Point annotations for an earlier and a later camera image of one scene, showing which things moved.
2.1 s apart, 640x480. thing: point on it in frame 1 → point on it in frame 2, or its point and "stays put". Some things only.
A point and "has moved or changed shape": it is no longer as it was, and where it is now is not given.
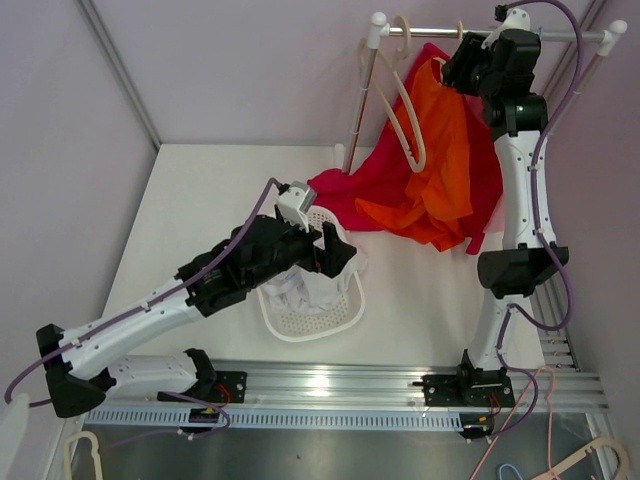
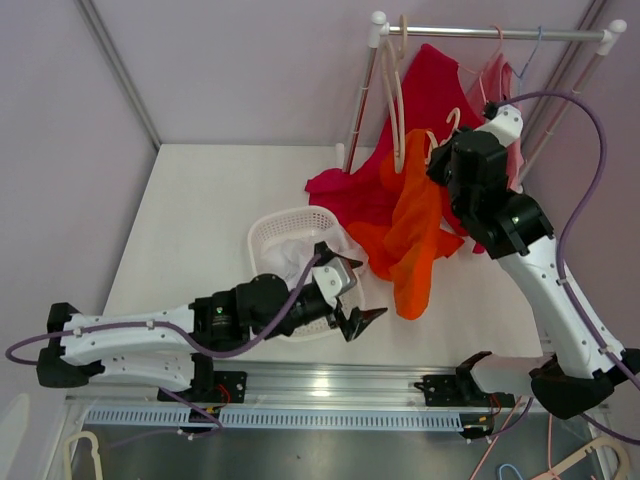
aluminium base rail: (332, 395) stays put
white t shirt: (304, 289) has moved or changed shape
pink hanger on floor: (511, 414) stays put
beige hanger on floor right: (622, 456) stays put
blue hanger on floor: (507, 464) stays put
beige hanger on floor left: (95, 454) stays put
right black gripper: (455, 72) → (440, 156)
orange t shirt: (433, 130) → (406, 244)
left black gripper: (329, 261) → (357, 320)
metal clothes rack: (379, 30) stays put
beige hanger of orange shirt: (460, 31) → (433, 143)
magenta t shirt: (332, 197) stays put
